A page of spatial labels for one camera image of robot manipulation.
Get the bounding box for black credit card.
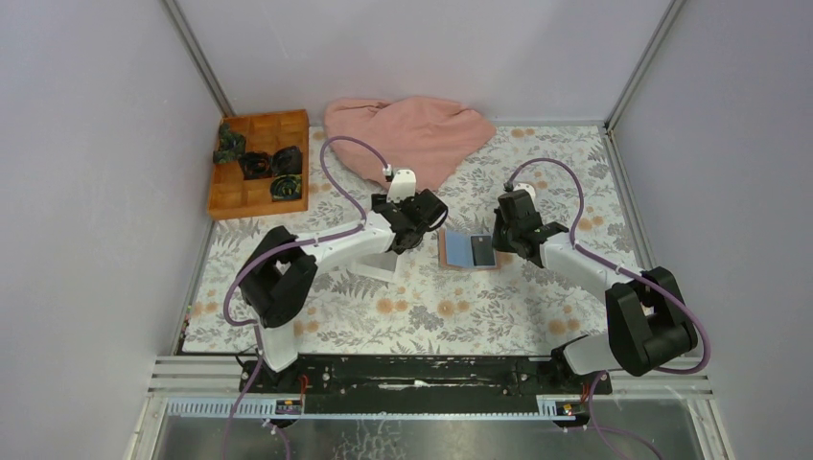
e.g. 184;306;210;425
470;235;497;268

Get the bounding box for brown leather card holder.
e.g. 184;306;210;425
438;228;499;271

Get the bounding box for white translucent card box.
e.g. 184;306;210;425
347;246;399;283

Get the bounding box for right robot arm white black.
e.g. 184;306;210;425
493;189;699;395

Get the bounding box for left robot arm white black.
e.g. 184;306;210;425
230;190;448;394

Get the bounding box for floral table mat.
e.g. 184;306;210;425
180;126;637;355

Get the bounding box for pink cloth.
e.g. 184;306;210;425
324;96;496;191

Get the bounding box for dark patterned rolled sock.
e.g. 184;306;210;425
269;174;302;202

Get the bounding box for black rolled sock right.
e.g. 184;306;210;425
270;146;303;176

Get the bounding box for black rolled sock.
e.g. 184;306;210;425
238;151;272;180
270;146;303;176

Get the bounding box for black rolled sock left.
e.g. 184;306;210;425
238;151;272;180

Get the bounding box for wooden compartment tray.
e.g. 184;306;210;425
207;109;310;220

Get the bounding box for green patterned rolled sock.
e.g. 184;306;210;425
212;123;246;165

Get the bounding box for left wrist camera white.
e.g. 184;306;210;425
386;169;417;203

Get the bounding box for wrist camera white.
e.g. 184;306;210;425
386;169;417;203
513;182;536;199

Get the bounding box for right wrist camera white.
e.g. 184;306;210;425
513;182;536;199

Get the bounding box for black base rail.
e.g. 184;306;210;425
237;354;613;415

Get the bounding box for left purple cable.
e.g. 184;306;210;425
219;135;392;460

